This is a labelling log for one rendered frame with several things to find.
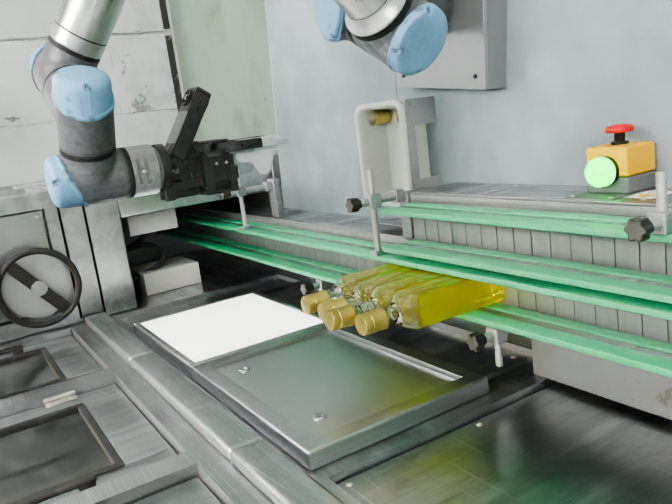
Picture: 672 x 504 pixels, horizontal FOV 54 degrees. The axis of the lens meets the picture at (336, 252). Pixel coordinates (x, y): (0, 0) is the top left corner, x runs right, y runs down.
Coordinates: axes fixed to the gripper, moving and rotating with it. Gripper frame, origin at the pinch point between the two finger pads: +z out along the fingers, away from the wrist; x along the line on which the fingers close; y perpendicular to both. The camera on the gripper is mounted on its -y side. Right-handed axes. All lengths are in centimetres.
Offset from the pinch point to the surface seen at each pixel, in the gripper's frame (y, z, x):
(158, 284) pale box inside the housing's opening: 45, 4, -101
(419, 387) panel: 42.0, 10.7, 19.8
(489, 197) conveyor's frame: 14.2, 30.5, 18.0
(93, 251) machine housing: 28, -15, -90
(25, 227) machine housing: 19, -30, -91
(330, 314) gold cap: 28.0, -0.3, 12.8
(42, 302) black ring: 39, -31, -88
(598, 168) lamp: 9, 33, 38
